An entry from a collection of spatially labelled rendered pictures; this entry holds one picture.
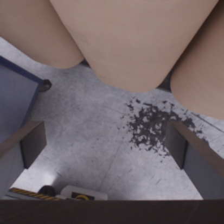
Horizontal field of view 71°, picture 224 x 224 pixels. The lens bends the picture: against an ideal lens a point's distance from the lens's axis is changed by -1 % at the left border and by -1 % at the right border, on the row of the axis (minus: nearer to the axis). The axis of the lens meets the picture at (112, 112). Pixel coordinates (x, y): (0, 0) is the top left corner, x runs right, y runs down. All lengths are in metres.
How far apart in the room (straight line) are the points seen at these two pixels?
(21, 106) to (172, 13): 0.98
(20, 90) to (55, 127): 0.32
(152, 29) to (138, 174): 0.88
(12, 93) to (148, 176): 1.00
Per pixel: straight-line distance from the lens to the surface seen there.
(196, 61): 0.59
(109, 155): 1.06
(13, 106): 1.17
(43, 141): 0.17
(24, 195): 0.92
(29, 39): 0.73
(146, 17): 0.32
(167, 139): 0.17
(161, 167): 1.08
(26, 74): 0.96
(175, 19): 0.34
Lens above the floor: 1.04
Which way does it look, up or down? 81 degrees down
